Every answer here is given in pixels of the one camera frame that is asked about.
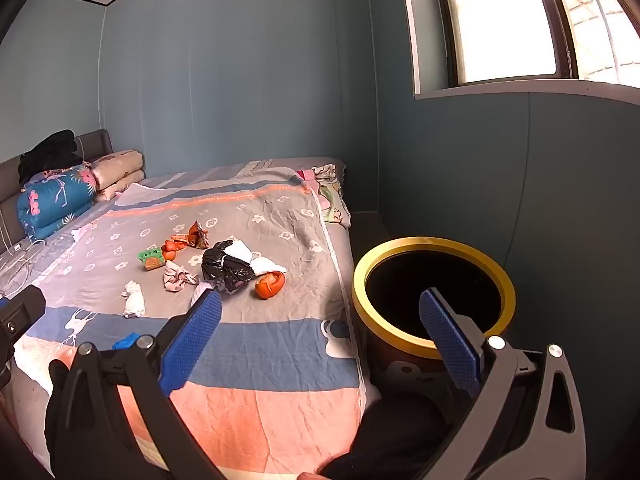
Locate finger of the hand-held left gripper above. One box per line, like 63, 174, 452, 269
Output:
0, 285, 47, 348

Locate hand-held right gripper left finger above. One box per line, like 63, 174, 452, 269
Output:
57, 289, 223, 480

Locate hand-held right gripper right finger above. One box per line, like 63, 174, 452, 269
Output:
419, 287, 587, 480

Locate pale tissue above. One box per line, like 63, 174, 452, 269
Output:
190, 282, 216, 308

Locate pink paper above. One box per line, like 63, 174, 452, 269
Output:
162, 260, 200, 293

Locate white tissue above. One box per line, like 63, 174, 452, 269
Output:
121, 281, 146, 319

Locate yellow rimmed brown trash bin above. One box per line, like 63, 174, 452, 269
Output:
352, 236, 516, 396

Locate black plastic bag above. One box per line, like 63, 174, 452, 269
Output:
201, 241, 256, 295

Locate green snack packet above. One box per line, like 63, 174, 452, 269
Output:
139, 247, 166, 272

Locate orange chip bag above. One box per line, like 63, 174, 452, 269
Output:
255, 270, 287, 301

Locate orange snack wrapper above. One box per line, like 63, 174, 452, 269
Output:
171, 221, 211, 251

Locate striped flower printed blanket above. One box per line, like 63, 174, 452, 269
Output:
0, 165, 372, 477

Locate person's black pants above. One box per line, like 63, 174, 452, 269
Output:
320, 394, 453, 480

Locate blue floral folded quilt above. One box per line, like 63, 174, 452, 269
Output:
16, 167, 98, 241

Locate black folded clothes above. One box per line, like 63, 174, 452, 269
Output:
19, 130, 84, 186

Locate beige folded quilt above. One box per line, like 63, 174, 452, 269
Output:
90, 149, 147, 203

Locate pink green floral cloth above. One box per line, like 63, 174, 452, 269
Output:
297, 164, 352, 228

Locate bed with striped sheet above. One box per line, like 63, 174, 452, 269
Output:
0, 157, 381, 480

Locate dark framed window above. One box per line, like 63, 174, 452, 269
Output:
397, 0, 640, 101

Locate white charging cable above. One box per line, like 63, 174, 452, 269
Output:
0, 200, 47, 293

